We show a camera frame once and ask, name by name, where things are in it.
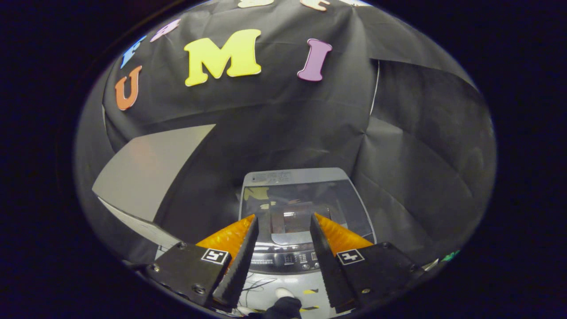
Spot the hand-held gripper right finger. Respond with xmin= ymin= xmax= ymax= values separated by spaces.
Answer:
xmin=309 ymin=213 xmax=426 ymax=313

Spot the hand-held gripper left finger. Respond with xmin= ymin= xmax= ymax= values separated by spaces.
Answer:
xmin=146 ymin=214 xmax=259 ymax=311

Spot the dark grey washing machine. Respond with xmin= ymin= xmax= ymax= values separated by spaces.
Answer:
xmin=238 ymin=167 xmax=377 ymax=318

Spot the person's black shoe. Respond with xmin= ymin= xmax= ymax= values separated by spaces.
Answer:
xmin=261 ymin=288 xmax=304 ymax=319

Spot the grey cabinet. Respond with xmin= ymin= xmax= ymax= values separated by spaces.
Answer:
xmin=92 ymin=124 xmax=217 ymax=262

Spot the thin white cable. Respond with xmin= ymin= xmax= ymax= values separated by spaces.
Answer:
xmin=369 ymin=60 xmax=381 ymax=117

